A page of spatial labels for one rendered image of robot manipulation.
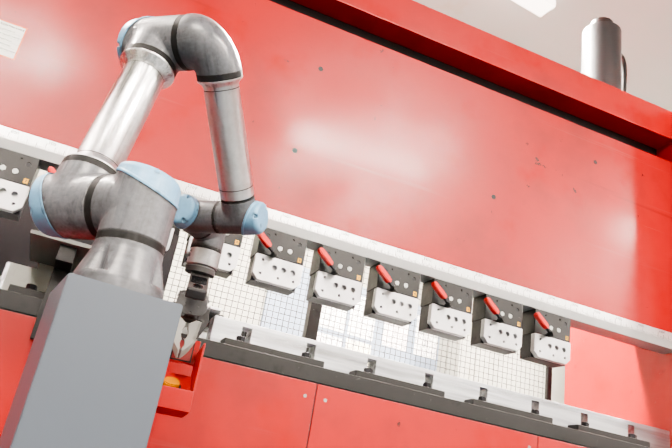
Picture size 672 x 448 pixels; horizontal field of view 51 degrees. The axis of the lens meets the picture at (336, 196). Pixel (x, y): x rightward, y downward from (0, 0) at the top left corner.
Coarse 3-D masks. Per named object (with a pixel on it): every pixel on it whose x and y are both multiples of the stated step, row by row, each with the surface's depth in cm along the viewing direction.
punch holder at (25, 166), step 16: (0, 160) 189; (16, 160) 190; (32, 160) 192; (0, 176) 187; (16, 176) 189; (32, 176) 191; (0, 192) 187; (16, 192) 188; (0, 208) 185; (16, 208) 186
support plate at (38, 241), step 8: (32, 232) 163; (40, 232) 164; (32, 240) 168; (40, 240) 167; (48, 240) 166; (56, 240) 165; (64, 240) 165; (72, 240) 166; (32, 248) 175; (40, 248) 174; (48, 248) 172; (56, 248) 171; (80, 248) 168; (88, 248) 167; (32, 256) 182; (40, 256) 180; (48, 256) 179; (80, 256) 174; (48, 264) 186
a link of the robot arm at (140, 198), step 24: (120, 168) 119; (144, 168) 118; (96, 192) 118; (120, 192) 116; (144, 192) 116; (168, 192) 119; (96, 216) 117; (120, 216) 114; (144, 216) 115; (168, 216) 118
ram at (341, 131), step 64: (0, 0) 203; (64, 0) 211; (128, 0) 220; (192, 0) 229; (256, 0) 238; (0, 64) 197; (64, 64) 205; (256, 64) 230; (320, 64) 240; (384, 64) 251; (64, 128) 199; (192, 128) 214; (256, 128) 222; (320, 128) 232; (384, 128) 242; (448, 128) 253; (512, 128) 265; (576, 128) 278; (256, 192) 215; (320, 192) 224; (384, 192) 233; (448, 192) 243; (512, 192) 254; (576, 192) 267; (640, 192) 280; (384, 256) 225; (448, 256) 235; (512, 256) 245; (576, 256) 256; (640, 256) 269; (576, 320) 247; (640, 320) 258
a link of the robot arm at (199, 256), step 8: (192, 248) 166; (200, 248) 165; (192, 256) 165; (200, 256) 164; (208, 256) 165; (216, 256) 166; (192, 264) 165; (200, 264) 164; (208, 264) 164; (216, 264) 166
